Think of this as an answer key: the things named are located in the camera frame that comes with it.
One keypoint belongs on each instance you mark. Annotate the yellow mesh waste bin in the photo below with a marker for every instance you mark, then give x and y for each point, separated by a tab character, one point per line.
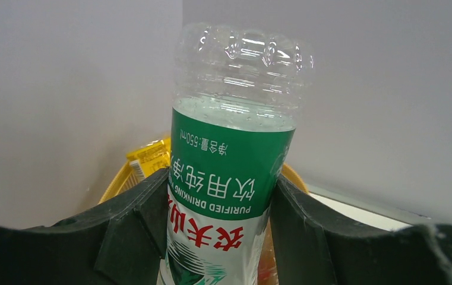
123	181

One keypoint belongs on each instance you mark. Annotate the green cap water bottle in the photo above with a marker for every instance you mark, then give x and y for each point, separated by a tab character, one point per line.
238	96

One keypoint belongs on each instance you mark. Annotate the yellow juice bottle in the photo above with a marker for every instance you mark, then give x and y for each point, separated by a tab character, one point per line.
149	158

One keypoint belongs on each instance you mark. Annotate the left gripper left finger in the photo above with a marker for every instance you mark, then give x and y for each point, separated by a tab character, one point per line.
120	241

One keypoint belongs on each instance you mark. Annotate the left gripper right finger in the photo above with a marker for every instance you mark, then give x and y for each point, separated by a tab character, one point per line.
315	244

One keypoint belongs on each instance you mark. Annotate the orange drink bottle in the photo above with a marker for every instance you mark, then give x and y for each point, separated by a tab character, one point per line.
267	268

